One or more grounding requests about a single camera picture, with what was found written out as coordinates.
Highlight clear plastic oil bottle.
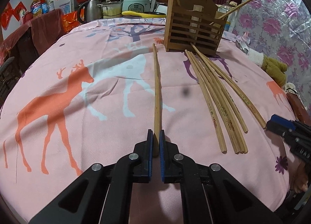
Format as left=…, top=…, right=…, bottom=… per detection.
left=217, top=0, right=238, bottom=32

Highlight red cloth covered side table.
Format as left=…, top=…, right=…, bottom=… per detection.
left=1, top=9, right=65, bottom=65

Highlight red brown leather wallet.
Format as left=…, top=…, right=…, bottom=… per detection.
left=286, top=93, right=311, bottom=126

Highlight steel electric kettle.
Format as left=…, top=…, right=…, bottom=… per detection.
left=77, top=0, right=103, bottom=24

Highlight floral plastic wall covering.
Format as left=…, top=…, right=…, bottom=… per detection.
left=233, top=0, right=310, bottom=108

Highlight wooden slatted utensil holder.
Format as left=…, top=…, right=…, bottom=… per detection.
left=163, top=0, right=227, bottom=57

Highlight person's right hand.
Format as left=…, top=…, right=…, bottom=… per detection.
left=291, top=161, right=308, bottom=194

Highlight metal spoons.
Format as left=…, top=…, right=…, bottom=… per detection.
left=235, top=40, right=249, bottom=54

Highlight olive green white glove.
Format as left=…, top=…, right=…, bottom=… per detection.
left=247, top=48, right=287, bottom=88

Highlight mint green rice cooker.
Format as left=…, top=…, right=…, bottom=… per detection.
left=122, top=0, right=151, bottom=13

